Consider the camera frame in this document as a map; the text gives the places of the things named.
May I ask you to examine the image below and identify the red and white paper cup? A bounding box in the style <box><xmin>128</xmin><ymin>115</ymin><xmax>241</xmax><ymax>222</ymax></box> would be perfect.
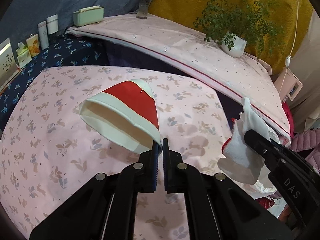
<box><xmin>79</xmin><ymin>79</ymin><xmax>162</xmax><ymax>154</ymax></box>

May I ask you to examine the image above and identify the white textured paper towel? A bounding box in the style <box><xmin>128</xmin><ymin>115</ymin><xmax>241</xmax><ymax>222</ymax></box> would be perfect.
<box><xmin>217</xmin><ymin>97</ymin><xmax>280</xmax><ymax>190</ymax></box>

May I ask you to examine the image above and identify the red thermos bottle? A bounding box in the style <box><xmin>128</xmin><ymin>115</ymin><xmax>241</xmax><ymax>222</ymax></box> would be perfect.
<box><xmin>256</xmin><ymin>197</ymin><xmax>275</xmax><ymax>210</ymax></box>

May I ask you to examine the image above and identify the mauve puffer jacket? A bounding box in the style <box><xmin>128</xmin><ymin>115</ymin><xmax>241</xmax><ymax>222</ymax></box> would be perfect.
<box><xmin>290</xmin><ymin>128</ymin><xmax>320</xmax><ymax>174</ymax></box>

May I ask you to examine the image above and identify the red cushion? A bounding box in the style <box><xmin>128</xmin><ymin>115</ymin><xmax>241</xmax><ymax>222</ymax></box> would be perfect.
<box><xmin>281</xmin><ymin>101</ymin><xmax>294</xmax><ymax>137</ymax></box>

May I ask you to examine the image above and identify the pink rabbit print tablecloth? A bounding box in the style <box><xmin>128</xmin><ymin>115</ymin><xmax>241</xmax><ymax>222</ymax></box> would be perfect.
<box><xmin>1</xmin><ymin>66</ymin><xmax>232</xmax><ymax>237</ymax></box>

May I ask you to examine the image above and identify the pink dotted mattress cover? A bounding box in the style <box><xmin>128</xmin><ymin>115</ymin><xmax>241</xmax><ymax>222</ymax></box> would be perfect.
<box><xmin>66</xmin><ymin>14</ymin><xmax>291</xmax><ymax>146</ymax></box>

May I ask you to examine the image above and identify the white plant pot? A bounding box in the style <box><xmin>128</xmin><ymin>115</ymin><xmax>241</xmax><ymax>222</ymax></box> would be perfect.
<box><xmin>221</xmin><ymin>32</ymin><xmax>247</xmax><ymax>58</ymax></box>

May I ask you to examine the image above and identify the navy floral cloth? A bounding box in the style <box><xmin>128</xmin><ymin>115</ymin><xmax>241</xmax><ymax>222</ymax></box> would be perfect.
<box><xmin>1</xmin><ymin>35</ymin><xmax>109</xmax><ymax>130</ymax></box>

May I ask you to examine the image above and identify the pale green tissue box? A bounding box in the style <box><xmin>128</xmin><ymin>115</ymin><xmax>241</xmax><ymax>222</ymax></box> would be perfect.
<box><xmin>73</xmin><ymin>5</ymin><xmax>104</xmax><ymax>27</ymax></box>

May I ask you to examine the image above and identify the green leafy plant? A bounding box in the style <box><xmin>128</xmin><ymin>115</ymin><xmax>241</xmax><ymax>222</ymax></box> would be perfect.
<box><xmin>193</xmin><ymin>0</ymin><xmax>284</xmax><ymax>58</ymax></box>

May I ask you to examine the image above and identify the green tissue pack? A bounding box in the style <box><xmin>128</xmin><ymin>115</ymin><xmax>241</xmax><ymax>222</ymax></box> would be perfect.
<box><xmin>16</xmin><ymin>42</ymin><xmax>32</xmax><ymax>69</ymax></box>

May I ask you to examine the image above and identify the orange patterned small box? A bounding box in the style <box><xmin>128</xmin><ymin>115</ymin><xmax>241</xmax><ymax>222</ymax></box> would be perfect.
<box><xmin>26</xmin><ymin>33</ymin><xmax>40</xmax><ymax>58</ymax></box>

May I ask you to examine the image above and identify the glass flower vase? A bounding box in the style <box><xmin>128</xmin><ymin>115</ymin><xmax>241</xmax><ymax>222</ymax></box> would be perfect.
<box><xmin>136</xmin><ymin>0</ymin><xmax>152</xmax><ymax>19</ymax></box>

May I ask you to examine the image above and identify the tall white bottle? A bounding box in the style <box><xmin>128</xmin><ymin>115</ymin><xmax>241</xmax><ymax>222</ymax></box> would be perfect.
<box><xmin>37</xmin><ymin>21</ymin><xmax>49</xmax><ymax>50</ymax></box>

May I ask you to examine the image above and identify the white round jar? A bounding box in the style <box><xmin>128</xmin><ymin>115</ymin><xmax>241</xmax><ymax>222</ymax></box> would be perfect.
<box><xmin>46</xmin><ymin>14</ymin><xmax>59</xmax><ymax>35</ymax></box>

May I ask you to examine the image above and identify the white cable with switch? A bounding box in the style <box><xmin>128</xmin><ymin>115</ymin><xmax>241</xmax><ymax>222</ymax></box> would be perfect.
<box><xmin>278</xmin><ymin>0</ymin><xmax>301</xmax><ymax>93</ymax></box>

